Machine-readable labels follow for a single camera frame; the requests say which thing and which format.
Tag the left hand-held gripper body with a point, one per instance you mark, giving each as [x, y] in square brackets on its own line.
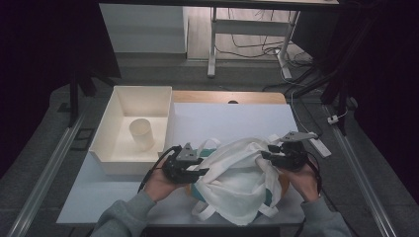
[176, 171]

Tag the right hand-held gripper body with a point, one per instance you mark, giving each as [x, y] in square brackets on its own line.
[293, 158]

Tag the white tote bag coloured shapes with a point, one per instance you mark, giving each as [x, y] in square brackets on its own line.
[237, 184]

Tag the white paper cup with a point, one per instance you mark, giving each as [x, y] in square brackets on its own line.
[142, 131]

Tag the white box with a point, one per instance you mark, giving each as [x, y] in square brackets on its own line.
[108, 131]

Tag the person's left hand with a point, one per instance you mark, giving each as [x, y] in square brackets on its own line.
[159, 186]

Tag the person's right hand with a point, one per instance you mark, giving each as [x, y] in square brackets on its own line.
[306, 184]

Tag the white power strip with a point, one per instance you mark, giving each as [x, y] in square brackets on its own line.
[322, 148]

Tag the white table mat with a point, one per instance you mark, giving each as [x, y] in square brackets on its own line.
[230, 118]

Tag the small white plug adapter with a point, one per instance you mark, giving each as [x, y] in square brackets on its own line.
[333, 119]

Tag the black table grommet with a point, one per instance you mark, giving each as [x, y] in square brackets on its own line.
[232, 102]

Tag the wooden table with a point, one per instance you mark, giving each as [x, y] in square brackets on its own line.
[204, 97]

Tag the black stand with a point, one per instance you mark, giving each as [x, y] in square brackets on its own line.
[74, 98]
[339, 89]

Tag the black floor plate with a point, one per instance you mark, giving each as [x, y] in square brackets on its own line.
[74, 140]

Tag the white cabinet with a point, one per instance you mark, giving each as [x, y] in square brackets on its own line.
[141, 29]

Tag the metal rail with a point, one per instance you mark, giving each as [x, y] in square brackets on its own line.
[49, 168]
[362, 177]

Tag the white desk frame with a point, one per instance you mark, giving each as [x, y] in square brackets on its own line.
[250, 28]

